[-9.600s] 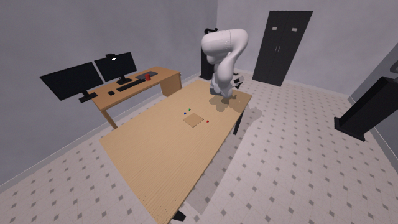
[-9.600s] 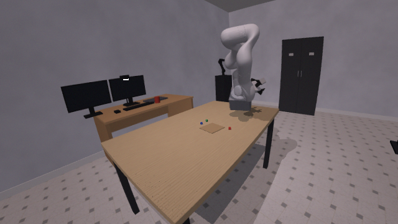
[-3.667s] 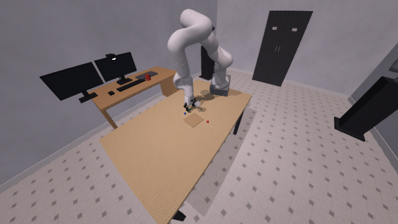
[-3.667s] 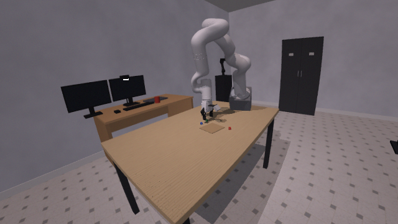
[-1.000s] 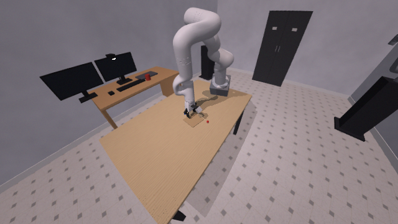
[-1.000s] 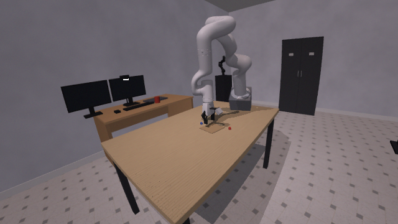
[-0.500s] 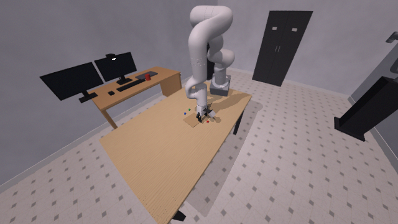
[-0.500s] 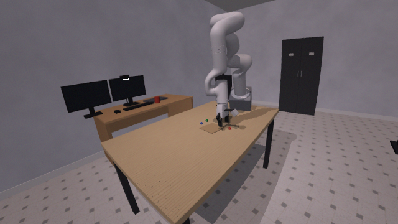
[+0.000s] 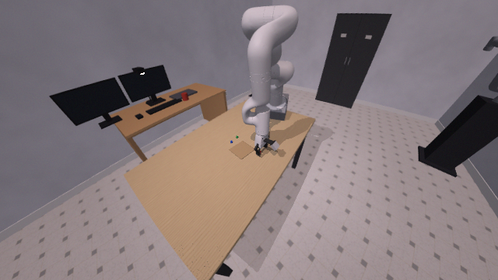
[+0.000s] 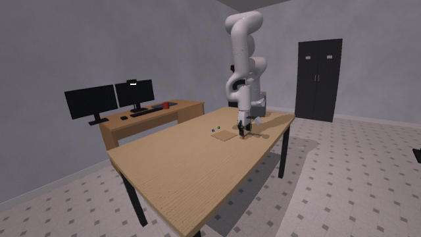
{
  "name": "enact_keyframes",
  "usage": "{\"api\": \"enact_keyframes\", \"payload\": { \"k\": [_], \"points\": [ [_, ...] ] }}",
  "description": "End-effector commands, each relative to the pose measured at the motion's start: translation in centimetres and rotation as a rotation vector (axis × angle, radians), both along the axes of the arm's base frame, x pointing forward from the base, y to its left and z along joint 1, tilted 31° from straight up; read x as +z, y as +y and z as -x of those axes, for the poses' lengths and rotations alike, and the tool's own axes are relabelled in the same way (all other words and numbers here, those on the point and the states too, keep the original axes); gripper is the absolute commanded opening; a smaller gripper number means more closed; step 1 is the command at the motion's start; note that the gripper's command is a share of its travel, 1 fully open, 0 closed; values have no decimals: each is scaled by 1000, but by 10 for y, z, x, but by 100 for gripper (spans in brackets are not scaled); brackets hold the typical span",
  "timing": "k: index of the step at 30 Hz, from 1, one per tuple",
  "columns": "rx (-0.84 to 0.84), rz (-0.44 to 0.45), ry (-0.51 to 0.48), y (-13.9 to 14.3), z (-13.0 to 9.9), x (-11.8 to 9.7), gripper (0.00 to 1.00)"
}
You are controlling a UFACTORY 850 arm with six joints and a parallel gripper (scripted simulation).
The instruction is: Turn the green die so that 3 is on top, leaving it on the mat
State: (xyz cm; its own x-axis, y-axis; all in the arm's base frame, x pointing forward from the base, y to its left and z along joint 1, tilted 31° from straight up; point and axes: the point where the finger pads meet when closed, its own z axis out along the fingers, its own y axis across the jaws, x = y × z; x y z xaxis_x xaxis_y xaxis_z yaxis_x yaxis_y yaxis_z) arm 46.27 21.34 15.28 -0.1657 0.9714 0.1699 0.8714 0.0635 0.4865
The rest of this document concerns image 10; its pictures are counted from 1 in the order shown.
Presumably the tan square mat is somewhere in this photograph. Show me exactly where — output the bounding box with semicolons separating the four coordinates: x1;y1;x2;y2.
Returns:
211;130;238;142

